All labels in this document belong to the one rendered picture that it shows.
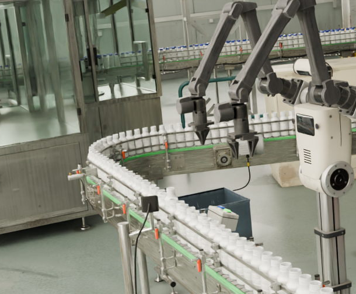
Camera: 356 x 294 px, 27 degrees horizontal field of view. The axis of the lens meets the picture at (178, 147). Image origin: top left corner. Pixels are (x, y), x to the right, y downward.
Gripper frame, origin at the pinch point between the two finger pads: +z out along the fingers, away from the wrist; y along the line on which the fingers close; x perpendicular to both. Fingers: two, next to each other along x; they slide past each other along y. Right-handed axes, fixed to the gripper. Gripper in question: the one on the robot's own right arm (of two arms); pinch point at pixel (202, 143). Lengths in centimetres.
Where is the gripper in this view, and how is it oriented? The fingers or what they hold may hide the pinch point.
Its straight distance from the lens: 320.9
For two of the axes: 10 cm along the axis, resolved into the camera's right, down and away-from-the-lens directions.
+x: 4.8, 1.7, -8.6
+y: -8.7, 1.9, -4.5
